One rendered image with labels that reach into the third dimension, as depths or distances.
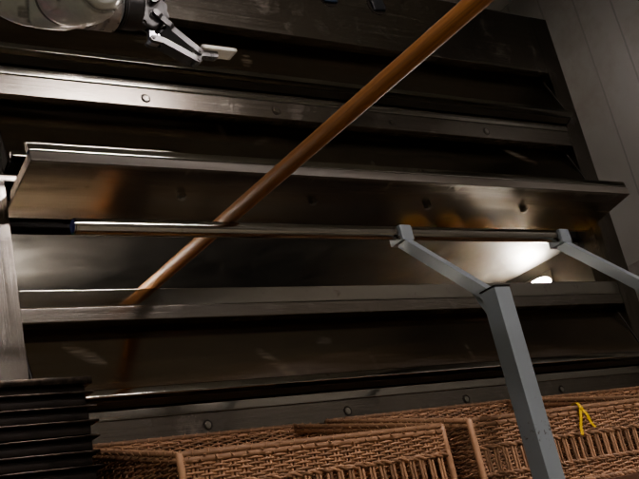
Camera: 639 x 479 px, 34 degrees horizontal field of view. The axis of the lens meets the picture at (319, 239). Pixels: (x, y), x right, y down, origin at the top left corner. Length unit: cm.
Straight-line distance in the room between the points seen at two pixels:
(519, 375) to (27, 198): 105
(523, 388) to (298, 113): 108
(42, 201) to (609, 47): 334
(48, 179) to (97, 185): 11
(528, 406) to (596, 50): 335
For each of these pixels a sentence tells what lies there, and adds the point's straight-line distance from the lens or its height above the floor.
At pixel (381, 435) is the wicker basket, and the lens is 185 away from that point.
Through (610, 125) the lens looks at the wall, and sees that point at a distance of 500.
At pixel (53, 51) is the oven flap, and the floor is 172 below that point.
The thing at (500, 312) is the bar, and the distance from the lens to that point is 196.
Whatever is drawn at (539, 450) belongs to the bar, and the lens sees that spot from 192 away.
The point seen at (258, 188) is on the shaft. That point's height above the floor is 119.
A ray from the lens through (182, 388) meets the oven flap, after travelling 218.
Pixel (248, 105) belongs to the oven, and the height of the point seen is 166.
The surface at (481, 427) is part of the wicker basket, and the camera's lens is 199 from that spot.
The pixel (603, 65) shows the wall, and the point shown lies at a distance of 507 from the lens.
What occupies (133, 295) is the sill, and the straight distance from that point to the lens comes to 225.
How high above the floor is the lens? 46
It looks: 19 degrees up
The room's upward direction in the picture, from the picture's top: 13 degrees counter-clockwise
